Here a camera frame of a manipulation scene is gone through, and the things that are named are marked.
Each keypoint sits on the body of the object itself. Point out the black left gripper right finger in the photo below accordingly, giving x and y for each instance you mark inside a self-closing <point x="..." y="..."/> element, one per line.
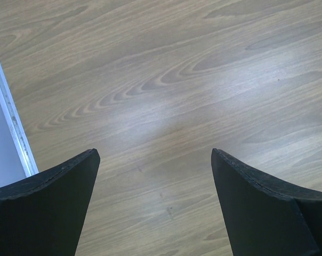
<point x="265" y="215"/>

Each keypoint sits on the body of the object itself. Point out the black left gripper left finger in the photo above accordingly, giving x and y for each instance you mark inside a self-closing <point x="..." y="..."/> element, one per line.
<point x="44" y="214"/>

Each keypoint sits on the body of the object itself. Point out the aluminium table edge rail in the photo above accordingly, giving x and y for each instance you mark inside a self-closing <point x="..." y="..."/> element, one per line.
<point x="14" y="125"/>

